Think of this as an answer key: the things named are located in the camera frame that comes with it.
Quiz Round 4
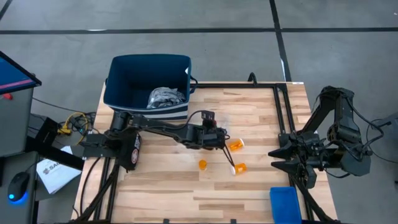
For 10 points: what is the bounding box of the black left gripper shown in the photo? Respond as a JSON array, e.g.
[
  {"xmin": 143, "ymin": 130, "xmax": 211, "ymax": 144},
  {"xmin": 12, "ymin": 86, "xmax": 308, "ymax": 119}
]
[{"xmin": 198, "ymin": 125, "xmax": 236, "ymax": 169}]

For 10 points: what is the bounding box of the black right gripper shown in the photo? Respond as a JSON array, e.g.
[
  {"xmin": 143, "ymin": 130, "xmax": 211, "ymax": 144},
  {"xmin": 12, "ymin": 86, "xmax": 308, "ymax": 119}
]
[{"xmin": 267, "ymin": 133, "xmax": 323, "ymax": 189}]

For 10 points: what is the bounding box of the blue plastic bin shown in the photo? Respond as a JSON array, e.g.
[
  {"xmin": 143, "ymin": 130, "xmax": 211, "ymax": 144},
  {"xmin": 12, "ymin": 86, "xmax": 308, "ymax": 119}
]
[{"xmin": 269, "ymin": 185, "xmax": 303, "ymax": 224}]

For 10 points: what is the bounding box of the navy white striped fabric basket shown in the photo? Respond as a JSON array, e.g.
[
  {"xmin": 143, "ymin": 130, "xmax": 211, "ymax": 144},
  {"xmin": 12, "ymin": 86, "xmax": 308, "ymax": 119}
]
[{"xmin": 103, "ymin": 54, "xmax": 199, "ymax": 121}]

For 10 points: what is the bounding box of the crumpled grey plastic bag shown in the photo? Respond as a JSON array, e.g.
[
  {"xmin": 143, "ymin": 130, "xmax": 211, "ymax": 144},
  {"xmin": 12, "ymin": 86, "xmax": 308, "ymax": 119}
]
[{"xmin": 146, "ymin": 86, "xmax": 187, "ymax": 110}]

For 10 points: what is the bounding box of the grey stand leg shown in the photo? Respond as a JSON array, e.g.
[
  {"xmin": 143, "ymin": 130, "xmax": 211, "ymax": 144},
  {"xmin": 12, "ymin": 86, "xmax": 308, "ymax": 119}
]
[{"xmin": 369, "ymin": 112, "xmax": 398, "ymax": 131}]

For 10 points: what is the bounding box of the black metal beam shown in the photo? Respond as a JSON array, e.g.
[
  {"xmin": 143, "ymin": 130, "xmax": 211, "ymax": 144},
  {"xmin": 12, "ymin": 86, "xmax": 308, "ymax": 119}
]
[{"xmin": 24, "ymin": 136, "xmax": 85, "ymax": 171}]

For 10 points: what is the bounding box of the white paper booklet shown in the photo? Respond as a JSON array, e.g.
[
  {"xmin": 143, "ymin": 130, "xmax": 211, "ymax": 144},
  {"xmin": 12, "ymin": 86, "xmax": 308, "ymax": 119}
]
[{"xmin": 35, "ymin": 146, "xmax": 83, "ymax": 195}]

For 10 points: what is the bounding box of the black box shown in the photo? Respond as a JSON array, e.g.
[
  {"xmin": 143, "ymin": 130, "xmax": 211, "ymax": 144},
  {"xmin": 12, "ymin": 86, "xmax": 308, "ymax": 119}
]
[{"xmin": 27, "ymin": 113, "xmax": 59, "ymax": 147}]

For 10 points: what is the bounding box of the black computer mouse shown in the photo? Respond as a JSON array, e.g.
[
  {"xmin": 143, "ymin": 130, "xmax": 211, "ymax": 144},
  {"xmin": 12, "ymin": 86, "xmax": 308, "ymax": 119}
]
[{"xmin": 7, "ymin": 171, "xmax": 30, "ymax": 202}]

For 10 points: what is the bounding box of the grey side desk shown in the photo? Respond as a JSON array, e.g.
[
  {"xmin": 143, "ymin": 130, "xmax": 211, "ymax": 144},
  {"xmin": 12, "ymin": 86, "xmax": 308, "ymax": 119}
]
[{"xmin": 0, "ymin": 151, "xmax": 40, "ymax": 224}]

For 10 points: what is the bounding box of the computer monitor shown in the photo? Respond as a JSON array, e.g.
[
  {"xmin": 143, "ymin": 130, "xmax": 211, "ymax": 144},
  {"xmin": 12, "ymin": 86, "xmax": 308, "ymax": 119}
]
[{"xmin": 0, "ymin": 50, "xmax": 42, "ymax": 96}]

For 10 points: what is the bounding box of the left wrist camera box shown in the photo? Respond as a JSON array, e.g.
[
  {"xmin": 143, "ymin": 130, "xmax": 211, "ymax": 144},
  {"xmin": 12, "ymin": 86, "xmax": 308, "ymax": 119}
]
[{"xmin": 201, "ymin": 110, "xmax": 216, "ymax": 129}]

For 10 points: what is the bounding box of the black aluminium table frame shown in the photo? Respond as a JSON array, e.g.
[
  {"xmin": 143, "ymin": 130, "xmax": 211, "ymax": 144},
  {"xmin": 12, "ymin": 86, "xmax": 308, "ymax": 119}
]
[{"xmin": 73, "ymin": 81, "xmax": 341, "ymax": 224}]

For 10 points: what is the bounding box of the black floor cable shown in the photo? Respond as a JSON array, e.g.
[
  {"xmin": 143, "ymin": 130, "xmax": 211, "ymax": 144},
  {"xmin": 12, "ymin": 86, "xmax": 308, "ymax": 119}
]
[{"xmin": 365, "ymin": 118, "xmax": 398, "ymax": 165}]

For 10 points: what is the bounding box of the yellow cable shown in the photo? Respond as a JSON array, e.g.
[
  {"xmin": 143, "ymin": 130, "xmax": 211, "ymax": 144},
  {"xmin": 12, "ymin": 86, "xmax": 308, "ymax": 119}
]
[{"xmin": 57, "ymin": 111, "xmax": 87, "ymax": 146}]

